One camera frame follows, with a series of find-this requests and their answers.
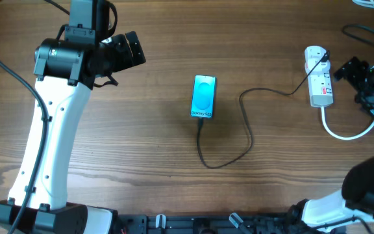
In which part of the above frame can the smartphone with teal screen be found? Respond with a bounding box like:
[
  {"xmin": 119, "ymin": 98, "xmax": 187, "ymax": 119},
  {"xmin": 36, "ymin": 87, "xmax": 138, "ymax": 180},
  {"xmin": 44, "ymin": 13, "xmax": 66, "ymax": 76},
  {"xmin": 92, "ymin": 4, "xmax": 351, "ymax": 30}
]
[{"xmin": 190, "ymin": 75, "xmax": 217, "ymax": 119}]

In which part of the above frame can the black charging cable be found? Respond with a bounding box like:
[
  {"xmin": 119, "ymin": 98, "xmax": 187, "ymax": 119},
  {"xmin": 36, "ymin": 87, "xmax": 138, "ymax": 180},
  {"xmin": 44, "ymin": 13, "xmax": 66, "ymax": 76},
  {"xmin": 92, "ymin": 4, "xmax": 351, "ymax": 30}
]
[{"xmin": 196, "ymin": 51, "xmax": 330, "ymax": 170}]

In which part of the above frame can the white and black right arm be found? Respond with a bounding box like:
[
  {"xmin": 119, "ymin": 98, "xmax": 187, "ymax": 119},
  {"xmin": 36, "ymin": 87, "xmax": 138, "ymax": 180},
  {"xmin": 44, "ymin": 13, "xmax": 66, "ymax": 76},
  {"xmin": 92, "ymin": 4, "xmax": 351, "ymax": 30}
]
[{"xmin": 284, "ymin": 57, "xmax": 374, "ymax": 233}]

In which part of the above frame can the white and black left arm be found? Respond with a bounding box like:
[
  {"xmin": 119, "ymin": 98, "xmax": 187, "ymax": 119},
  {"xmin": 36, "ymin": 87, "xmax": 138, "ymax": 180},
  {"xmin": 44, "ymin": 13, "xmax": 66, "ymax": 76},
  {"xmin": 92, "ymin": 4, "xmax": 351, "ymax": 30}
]
[{"xmin": 0, "ymin": 1, "xmax": 145, "ymax": 233}]

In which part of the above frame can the white charger adapter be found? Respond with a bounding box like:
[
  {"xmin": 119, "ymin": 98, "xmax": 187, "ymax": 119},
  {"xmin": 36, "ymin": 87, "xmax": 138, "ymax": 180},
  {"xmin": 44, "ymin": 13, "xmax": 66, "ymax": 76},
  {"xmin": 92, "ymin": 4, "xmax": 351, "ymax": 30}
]
[{"xmin": 305, "ymin": 58, "xmax": 330, "ymax": 74}]

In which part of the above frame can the white power strip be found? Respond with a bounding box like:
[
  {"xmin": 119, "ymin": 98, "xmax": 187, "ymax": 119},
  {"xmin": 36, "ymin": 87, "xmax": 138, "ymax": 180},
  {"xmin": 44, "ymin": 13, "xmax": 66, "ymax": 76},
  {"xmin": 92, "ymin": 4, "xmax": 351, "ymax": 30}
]
[{"xmin": 304, "ymin": 45, "xmax": 334, "ymax": 109}]

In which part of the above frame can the white power strip cord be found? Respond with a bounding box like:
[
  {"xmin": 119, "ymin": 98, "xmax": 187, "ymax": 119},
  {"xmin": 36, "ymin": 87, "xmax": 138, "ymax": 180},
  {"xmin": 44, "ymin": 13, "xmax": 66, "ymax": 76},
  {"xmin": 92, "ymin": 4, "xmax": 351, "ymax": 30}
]
[{"xmin": 320, "ymin": 0, "xmax": 374, "ymax": 141}]

